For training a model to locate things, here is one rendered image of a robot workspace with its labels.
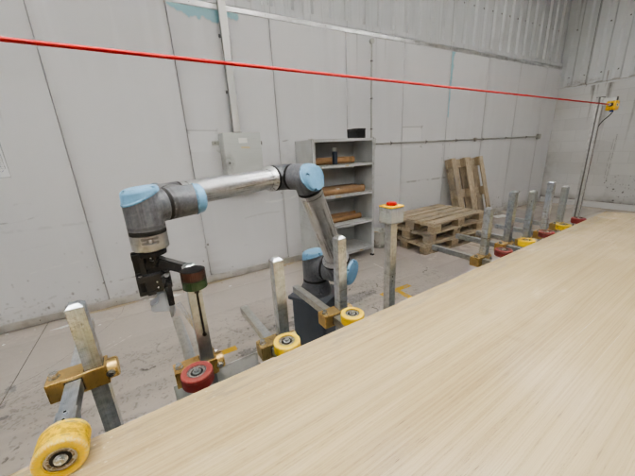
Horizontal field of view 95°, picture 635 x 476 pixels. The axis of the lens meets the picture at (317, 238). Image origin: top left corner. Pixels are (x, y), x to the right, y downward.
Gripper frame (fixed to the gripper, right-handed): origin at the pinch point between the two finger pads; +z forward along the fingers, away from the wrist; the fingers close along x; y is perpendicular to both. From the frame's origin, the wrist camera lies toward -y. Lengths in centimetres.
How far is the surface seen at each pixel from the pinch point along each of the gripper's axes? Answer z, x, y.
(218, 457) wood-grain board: 10.5, 42.8, -0.4
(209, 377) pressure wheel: 10.8, 20.3, -3.8
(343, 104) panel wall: -98, -239, -250
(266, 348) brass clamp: 17.4, 10.3, -23.3
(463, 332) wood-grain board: 10, 47, -71
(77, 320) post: -9.5, 9.6, 19.5
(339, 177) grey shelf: -6, -238, -240
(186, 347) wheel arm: 14.5, -2.4, -1.4
